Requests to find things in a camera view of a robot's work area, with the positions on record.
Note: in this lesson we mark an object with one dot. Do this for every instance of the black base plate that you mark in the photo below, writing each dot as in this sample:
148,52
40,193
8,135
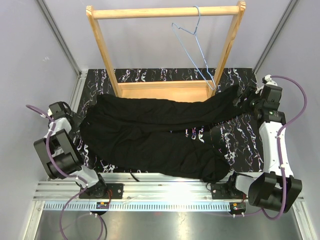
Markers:
115,191
222,191

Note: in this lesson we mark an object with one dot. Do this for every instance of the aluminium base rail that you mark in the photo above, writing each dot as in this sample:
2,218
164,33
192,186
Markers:
151,187

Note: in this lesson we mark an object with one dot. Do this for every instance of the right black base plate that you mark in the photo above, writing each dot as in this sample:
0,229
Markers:
222,191

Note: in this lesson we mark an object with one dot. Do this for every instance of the aluminium frame post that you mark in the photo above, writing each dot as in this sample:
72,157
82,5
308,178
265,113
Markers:
275,34
44,9

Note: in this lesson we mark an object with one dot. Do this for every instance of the wooden clothes rack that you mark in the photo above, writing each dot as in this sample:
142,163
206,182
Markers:
142,38

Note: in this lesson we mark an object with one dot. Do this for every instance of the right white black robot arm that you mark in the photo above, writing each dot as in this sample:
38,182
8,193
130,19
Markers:
276,189

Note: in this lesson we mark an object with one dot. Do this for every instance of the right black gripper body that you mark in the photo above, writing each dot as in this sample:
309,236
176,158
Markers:
254,104

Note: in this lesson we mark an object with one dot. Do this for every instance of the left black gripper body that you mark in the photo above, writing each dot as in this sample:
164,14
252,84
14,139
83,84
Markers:
70,113

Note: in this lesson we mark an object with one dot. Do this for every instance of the slotted grey cable duct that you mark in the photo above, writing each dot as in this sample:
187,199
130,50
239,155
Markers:
118,206

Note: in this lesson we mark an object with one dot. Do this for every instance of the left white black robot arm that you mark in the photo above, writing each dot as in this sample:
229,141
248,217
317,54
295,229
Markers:
59,156

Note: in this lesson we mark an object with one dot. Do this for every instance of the right aluminium frame post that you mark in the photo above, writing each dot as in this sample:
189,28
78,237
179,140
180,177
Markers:
275,34

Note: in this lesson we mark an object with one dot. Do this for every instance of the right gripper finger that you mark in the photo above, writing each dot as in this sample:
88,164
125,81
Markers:
241,99
249,91

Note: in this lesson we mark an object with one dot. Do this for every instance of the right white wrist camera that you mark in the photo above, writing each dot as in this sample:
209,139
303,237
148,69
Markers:
267,80

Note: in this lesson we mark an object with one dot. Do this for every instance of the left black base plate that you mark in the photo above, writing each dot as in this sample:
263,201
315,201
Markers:
115,191

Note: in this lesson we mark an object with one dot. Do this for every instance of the black trousers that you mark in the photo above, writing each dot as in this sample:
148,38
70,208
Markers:
160,135

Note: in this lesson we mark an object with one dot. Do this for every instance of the light blue wire hanger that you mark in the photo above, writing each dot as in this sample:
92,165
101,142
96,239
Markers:
174,27

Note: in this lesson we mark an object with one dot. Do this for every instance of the left aluminium frame post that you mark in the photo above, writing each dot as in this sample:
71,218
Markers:
44,9

